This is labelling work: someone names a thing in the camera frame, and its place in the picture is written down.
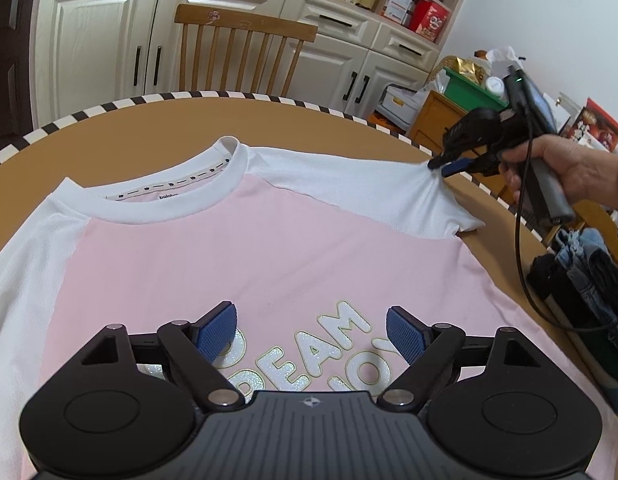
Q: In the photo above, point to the red gift box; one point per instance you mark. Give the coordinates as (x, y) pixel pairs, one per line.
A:
(430, 21)

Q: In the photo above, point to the white and orange cartons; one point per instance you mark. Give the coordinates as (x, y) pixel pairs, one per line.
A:
(399, 5)

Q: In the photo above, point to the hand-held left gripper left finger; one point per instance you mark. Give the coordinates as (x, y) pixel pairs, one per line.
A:
(216, 331)

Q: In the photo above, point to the wooden side cabinet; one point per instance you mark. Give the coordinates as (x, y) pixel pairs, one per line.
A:
(434, 120)

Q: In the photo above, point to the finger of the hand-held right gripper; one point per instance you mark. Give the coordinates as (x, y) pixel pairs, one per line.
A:
(439, 160)
(456, 167)

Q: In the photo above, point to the person's right hand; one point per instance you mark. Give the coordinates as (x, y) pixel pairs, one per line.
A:
(584, 170)

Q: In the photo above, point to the stack of folded jeans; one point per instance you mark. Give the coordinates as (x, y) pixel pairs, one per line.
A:
(584, 280)

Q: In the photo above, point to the orange bag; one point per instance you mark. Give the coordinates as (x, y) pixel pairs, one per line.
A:
(386, 124)

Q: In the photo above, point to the white plastic bottle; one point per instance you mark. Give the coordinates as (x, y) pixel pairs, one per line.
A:
(495, 86)

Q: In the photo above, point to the white storage box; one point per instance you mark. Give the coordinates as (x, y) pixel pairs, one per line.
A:
(401, 105)

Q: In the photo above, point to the wooden chair with sticker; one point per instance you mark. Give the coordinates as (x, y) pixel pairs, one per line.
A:
(239, 20)

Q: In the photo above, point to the white cabinet with shelves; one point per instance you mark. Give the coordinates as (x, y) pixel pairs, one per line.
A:
(89, 35)

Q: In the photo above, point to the pink and white t-shirt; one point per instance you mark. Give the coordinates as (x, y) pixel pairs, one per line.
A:
(239, 240)

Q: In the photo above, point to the gold foil packet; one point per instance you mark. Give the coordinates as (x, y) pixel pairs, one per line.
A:
(469, 67)

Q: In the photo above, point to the green plastic crate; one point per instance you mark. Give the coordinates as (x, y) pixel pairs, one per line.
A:
(471, 92)

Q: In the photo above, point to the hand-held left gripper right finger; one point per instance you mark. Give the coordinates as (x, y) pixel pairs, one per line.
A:
(404, 333)

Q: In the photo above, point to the dark brown door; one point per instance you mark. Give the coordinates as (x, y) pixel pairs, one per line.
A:
(9, 60)

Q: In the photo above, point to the red printed box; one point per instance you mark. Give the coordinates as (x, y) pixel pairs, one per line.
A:
(596, 125)

